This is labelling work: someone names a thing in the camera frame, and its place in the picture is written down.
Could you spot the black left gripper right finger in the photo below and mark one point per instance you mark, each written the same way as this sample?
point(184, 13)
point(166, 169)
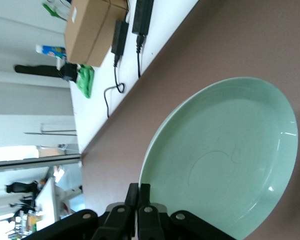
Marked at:
point(150, 222)

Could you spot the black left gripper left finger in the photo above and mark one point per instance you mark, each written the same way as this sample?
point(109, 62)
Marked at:
point(120, 222)

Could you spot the pale green round plate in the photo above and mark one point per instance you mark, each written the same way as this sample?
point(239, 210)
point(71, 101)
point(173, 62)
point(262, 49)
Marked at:
point(222, 155)

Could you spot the white desk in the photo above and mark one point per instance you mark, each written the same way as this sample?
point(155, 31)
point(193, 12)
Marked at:
point(46, 200)

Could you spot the black office chair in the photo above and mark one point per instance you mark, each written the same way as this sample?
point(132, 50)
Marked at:
point(20, 187)

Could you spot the green cloth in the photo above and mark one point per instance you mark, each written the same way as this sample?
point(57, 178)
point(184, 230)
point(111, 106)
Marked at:
point(86, 80)

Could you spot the white side table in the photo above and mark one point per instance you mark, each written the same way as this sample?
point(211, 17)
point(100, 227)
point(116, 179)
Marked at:
point(130, 65)

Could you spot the black elongated object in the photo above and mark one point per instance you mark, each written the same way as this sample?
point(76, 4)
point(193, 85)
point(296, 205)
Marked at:
point(40, 70)

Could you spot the brown table mat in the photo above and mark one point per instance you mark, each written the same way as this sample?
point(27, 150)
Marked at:
point(202, 50)

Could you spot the black power adapter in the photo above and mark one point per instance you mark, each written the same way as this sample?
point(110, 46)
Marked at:
point(142, 17)
point(119, 37)

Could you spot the blue white printed package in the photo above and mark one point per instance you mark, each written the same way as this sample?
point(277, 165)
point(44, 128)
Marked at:
point(51, 50)

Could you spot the brown cardboard box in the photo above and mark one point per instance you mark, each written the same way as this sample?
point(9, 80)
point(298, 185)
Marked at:
point(90, 32)

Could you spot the green plastic item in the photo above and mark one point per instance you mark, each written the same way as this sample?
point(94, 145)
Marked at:
point(50, 8)

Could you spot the aluminium frame post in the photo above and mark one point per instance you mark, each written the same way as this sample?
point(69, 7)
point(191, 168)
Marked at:
point(40, 161)

